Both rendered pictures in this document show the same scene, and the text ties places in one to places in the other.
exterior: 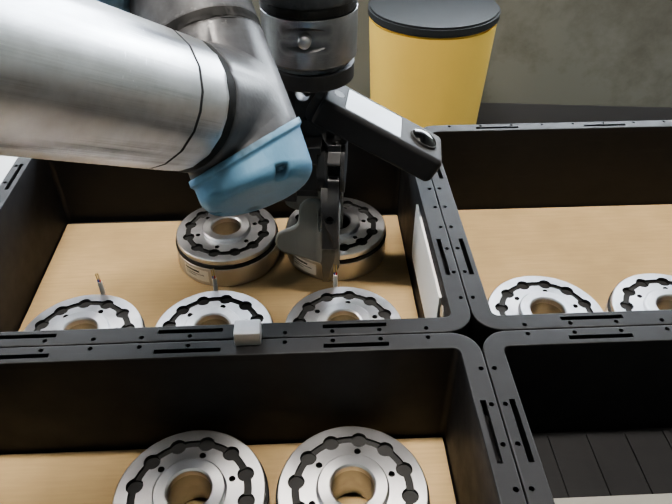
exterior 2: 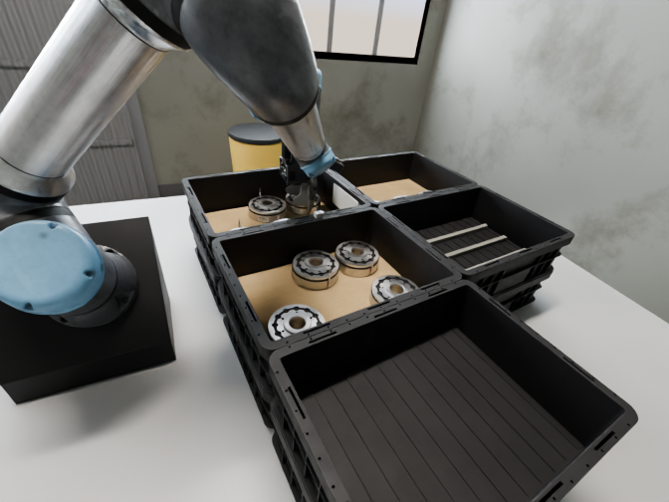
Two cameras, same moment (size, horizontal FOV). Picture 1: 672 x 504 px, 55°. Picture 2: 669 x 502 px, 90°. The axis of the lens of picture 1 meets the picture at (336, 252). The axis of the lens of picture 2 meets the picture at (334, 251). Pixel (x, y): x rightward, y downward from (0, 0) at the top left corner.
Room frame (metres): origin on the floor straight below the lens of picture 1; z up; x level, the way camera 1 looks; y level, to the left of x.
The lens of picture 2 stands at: (-0.29, 0.37, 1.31)
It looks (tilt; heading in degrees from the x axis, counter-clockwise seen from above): 35 degrees down; 329
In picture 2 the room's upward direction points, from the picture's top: 7 degrees clockwise
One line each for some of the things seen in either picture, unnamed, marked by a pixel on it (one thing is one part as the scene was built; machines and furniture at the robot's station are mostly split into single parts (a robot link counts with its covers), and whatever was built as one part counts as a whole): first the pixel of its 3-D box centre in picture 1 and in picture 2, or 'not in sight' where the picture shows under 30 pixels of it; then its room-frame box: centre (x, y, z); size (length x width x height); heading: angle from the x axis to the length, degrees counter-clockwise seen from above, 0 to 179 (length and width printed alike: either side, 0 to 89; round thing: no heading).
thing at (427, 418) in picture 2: not in sight; (437, 409); (-0.14, 0.08, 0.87); 0.40 x 0.30 x 0.11; 93
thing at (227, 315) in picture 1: (212, 328); not in sight; (0.38, 0.10, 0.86); 0.05 x 0.05 x 0.01
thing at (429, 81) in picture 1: (424, 101); (259, 174); (1.94, -0.29, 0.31); 0.39 x 0.39 x 0.62
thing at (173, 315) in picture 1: (213, 332); not in sight; (0.38, 0.10, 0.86); 0.10 x 0.10 x 0.01
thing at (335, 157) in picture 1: (303, 125); (299, 159); (0.50, 0.03, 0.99); 0.09 x 0.08 x 0.12; 86
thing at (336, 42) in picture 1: (309, 35); not in sight; (0.50, 0.02, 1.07); 0.08 x 0.08 x 0.05
